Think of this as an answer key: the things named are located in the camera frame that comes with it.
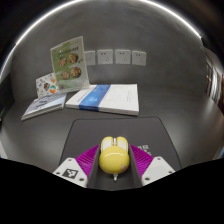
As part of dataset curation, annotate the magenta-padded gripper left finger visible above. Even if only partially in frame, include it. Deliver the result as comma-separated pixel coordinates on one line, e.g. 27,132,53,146
52,144,102,190

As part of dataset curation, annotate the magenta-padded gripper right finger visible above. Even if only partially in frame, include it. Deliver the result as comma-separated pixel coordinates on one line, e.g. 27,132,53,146
129,143,177,187

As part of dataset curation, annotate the yellow computer mouse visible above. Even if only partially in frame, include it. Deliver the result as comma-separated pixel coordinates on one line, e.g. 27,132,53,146
98,135,131,182

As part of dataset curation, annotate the dark grey mouse pad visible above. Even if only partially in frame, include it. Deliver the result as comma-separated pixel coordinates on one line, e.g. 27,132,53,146
59,116,183,191

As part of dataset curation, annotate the grey patterned book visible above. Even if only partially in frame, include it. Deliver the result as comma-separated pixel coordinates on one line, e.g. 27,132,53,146
20,92,68,122

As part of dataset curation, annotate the white book with blue band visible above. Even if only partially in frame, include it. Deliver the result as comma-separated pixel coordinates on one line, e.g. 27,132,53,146
65,83,140,117

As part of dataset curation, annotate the small colourful printed card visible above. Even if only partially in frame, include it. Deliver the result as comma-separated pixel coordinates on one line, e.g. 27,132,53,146
35,72,60,100

